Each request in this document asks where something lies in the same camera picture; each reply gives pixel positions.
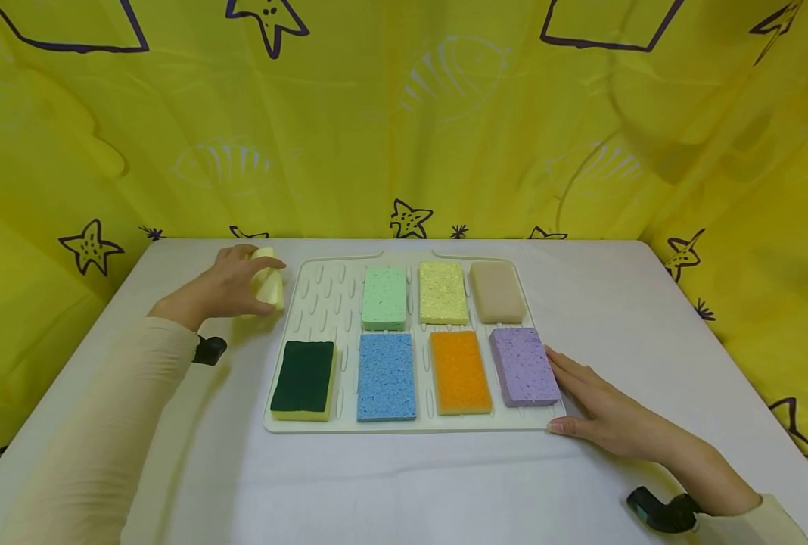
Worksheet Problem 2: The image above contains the yellow porous sponge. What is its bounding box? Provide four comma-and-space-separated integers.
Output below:
418, 261, 470, 326

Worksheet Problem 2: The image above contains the dark green scrub sponge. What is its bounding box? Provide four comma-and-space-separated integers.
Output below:
269, 340, 337, 422

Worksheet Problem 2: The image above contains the person's right forearm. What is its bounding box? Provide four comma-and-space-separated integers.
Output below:
663, 433, 808, 545

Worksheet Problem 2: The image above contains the beige sponge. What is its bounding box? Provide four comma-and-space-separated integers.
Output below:
469, 260, 528, 325

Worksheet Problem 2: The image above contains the white ribbed drying tray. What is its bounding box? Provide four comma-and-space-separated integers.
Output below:
262, 250, 568, 434

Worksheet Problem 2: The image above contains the pale yellow sponge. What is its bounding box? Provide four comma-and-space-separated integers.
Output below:
247, 248, 286, 311

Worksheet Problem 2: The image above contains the light green sponge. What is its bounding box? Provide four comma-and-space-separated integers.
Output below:
361, 266, 409, 332

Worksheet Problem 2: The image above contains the orange sponge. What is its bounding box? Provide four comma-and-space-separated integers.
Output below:
428, 330, 494, 416

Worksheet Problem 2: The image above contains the person's left hand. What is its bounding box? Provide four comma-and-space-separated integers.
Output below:
148, 244, 287, 332

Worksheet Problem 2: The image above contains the person's right hand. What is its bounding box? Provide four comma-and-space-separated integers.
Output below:
544, 345, 682, 467

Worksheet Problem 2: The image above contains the person's left forearm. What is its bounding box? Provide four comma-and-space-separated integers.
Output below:
0, 316, 200, 545

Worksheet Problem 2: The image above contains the black wrist band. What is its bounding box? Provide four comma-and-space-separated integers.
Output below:
191, 335, 228, 366
626, 487, 702, 534

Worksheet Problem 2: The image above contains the purple sponge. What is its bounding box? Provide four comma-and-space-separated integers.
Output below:
489, 326, 562, 408

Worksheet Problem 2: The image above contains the blue sponge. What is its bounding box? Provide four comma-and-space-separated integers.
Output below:
356, 332, 418, 422

